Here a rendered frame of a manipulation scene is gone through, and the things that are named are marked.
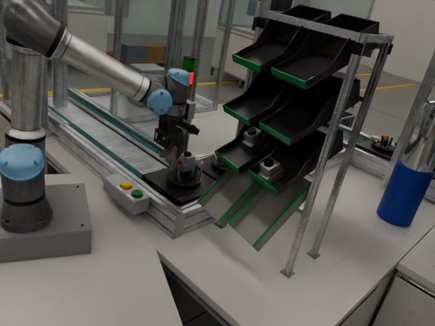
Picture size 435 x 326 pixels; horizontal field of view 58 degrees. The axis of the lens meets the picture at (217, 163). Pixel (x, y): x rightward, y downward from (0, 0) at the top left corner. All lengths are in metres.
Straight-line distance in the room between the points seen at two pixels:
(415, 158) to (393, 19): 10.91
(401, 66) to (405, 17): 1.29
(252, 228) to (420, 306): 0.77
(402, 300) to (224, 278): 0.77
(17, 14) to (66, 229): 0.62
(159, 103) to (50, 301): 0.63
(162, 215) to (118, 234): 0.17
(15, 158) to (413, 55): 11.66
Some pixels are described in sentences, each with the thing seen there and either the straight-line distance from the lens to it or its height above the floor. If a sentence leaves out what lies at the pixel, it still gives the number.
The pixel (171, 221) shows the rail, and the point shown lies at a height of 0.93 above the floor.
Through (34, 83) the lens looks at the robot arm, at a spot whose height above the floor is 1.36.
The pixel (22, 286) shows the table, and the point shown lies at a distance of 1.28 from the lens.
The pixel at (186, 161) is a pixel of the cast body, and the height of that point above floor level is 1.07.
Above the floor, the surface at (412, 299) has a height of 0.75.
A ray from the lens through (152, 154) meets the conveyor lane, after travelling 1.87.
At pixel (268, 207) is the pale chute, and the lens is 1.30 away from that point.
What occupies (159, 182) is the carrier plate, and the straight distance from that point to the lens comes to 1.55.
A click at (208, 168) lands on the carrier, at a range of 1.71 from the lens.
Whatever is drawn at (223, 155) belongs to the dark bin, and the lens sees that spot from 1.31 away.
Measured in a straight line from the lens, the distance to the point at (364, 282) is 1.52.
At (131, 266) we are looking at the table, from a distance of 1.32.
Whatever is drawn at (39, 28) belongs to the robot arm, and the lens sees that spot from 1.11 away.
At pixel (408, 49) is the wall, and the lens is 12.39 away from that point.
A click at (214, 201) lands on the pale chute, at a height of 1.02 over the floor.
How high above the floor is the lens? 1.74
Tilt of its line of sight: 26 degrees down
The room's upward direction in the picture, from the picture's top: 11 degrees clockwise
